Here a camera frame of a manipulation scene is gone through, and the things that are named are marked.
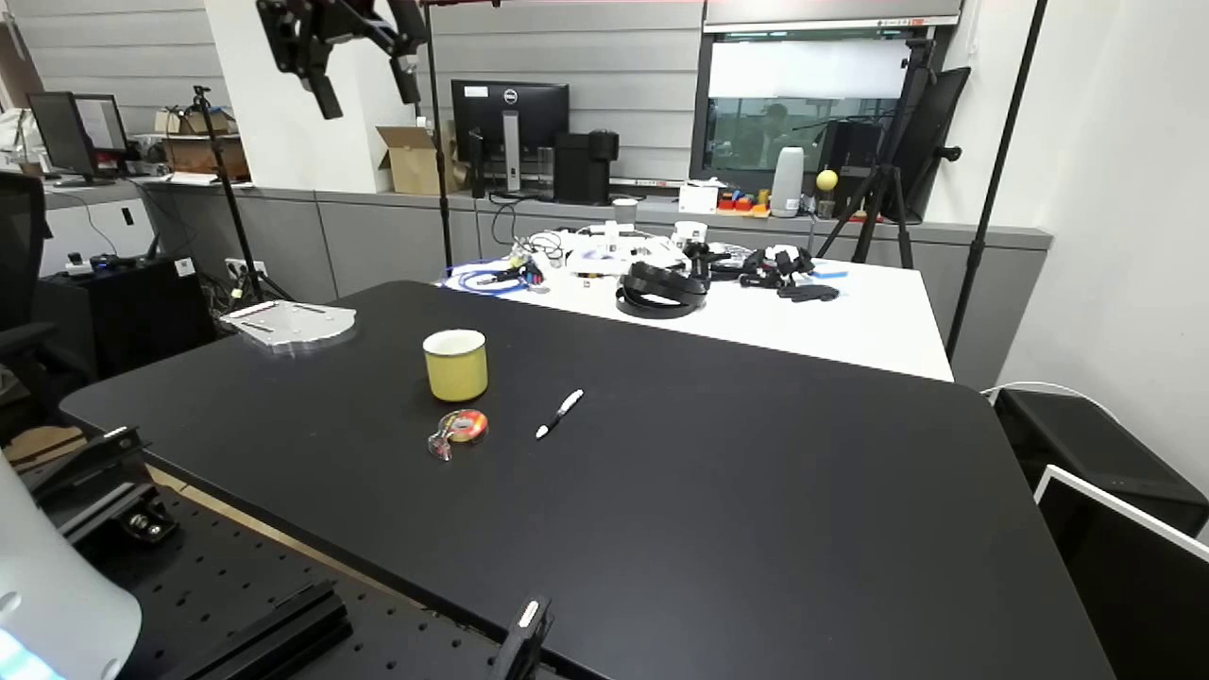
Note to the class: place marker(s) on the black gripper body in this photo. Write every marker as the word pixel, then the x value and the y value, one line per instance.
pixel 342 19

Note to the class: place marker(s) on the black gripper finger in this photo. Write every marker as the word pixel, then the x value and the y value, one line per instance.
pixel 404 77
pixel 322 92

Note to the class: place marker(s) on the black and white pen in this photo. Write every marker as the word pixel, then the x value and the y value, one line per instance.
pixel 559 413

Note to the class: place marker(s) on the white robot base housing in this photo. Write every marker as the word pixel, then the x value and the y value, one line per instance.
pixel 50 591

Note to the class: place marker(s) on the yellow mug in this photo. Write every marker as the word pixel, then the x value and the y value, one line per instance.
pixel 455 367

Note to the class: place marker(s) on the upright black stand pole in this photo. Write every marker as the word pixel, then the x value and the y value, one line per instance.
pixel 438 154

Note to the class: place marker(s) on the small open cardboard box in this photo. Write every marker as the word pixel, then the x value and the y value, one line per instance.
pixel 408 161

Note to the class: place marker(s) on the black monitor with silver stand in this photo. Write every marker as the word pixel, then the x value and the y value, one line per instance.
pixel 497 115

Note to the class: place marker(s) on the brown wooden box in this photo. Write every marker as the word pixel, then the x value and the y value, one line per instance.
pixel 201 154

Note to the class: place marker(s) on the thin black tripod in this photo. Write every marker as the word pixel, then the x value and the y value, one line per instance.
pixel 229 190

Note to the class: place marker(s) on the grey partition counter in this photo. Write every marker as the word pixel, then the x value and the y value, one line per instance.
pixel 363 239

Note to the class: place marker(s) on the black box computer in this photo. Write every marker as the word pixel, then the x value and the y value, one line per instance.
pixel 587 168

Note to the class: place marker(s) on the silver metal mounting plate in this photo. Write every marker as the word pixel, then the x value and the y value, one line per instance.
pixel 293 322

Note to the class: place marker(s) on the small dark desk monitor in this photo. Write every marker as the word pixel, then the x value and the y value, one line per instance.
pixel 77 132

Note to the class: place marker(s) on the white parts clutter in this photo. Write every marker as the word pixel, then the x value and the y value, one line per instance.
pixel 589 247

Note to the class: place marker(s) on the black low cabinet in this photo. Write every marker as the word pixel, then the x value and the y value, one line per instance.
pixel 126 316

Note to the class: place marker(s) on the small white box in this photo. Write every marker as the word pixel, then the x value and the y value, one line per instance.
pixel 701 198

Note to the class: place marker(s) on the black headset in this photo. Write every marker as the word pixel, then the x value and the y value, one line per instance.
pixel 659 293

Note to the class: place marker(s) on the orange wrapped candy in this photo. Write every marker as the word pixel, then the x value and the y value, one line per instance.
pixel 458 429

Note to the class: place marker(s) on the black office chair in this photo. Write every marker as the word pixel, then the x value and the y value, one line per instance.
pixel 19 290

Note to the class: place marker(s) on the white cylinder speaker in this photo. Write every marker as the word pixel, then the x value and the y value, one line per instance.
pixel 787 180

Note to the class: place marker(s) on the glass window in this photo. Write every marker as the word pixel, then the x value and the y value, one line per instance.
pixel 805 115

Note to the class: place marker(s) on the yellow ball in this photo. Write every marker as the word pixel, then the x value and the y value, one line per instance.
pixel 826 180

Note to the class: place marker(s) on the black perforated breadboard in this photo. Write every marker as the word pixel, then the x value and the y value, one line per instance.
pixel 249 591

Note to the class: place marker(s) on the white table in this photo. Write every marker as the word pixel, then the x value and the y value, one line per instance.
pixel 871 322

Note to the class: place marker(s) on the black tilted panel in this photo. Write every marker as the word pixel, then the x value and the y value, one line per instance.
pixel 937 127

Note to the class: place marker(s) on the black clamp with silver tip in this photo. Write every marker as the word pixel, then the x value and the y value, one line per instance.
pixel 519 641

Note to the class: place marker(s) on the slanted black stand pole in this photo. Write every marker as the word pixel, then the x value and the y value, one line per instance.
pixel 996 190

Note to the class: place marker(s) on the black case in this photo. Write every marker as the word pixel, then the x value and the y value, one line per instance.
pixel 1096 457

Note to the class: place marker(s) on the white-edged black panel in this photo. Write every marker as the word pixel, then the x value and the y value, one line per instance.
pixel 1119 568

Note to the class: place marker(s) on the black metal bracket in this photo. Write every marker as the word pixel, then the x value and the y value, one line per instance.
pixel 96 486

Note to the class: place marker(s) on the black camera tripod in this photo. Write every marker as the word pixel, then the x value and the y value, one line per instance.
pixel 890 176

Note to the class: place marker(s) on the black rail block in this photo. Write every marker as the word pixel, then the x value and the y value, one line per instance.
pixel 283 635

